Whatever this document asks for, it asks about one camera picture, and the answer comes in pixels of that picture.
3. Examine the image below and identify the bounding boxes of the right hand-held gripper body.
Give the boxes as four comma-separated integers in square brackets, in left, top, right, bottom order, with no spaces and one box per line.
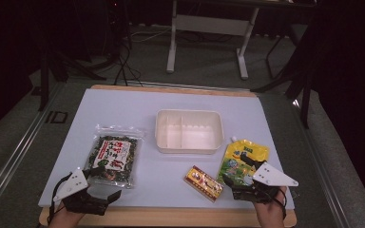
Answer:
[232,161,299,204]

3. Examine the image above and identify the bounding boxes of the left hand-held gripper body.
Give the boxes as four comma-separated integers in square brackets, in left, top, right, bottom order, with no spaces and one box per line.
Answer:
[52,168,110,217]

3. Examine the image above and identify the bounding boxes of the yellow spouted drink pouch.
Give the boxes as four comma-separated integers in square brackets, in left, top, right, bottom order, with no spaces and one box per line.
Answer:
[216,136,270,188]

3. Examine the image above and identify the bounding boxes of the clear seaweed snack bag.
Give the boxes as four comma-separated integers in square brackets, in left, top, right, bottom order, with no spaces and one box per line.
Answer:
[85,123,145,189]

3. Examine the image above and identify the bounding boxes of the white plastic container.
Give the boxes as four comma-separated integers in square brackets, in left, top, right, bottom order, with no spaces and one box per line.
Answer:
[154,108,225,155]

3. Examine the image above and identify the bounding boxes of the person's left hand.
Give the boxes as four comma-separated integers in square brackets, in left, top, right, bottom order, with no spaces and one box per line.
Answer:
[48,205,86,228]

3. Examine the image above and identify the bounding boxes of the person's right hand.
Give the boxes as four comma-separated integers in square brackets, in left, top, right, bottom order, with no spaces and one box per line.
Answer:
[255,186,288,228]

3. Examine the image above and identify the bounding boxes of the yellow red snack packet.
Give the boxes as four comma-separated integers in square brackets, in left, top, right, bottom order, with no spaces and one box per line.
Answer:
[183,164,224,203]

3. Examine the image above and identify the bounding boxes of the wooden table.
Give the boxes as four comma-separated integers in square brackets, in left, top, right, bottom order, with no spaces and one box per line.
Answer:
[38,84,298,228]

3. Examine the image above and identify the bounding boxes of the white table mat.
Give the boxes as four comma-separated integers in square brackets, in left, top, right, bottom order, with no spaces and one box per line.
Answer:
[37,88,296,210]

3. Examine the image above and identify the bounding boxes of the black metal stand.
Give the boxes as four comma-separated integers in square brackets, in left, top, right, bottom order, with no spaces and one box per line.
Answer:
[37,47,107,112]
[251,31,315,129]

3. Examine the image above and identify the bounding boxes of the right hand-held gripper cable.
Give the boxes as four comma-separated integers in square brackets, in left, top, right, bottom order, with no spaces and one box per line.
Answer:
[274,188,288,220]

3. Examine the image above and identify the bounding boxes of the hand-held gripper cable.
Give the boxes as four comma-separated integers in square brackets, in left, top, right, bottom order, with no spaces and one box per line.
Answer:
[274,188,288,220]
[47,172,74,227]

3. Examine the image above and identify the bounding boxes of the left hand-held gripper cable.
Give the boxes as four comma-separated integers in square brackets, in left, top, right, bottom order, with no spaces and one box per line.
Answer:
[47,172,74,227]

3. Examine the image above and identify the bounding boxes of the metal floor rail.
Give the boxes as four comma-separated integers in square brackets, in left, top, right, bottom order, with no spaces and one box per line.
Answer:
[0,82,66,217]
[293,98,353,228]

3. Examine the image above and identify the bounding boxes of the black floor cables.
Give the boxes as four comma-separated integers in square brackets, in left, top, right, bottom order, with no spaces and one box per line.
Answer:
[113,41,144,87]

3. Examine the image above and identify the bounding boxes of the white desk frame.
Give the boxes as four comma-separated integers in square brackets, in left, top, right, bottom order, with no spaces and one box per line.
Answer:
[165,0,317,81]

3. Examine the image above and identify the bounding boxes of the white floor cable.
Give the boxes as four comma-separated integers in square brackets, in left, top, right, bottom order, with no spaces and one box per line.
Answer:
[129,27,172,44]

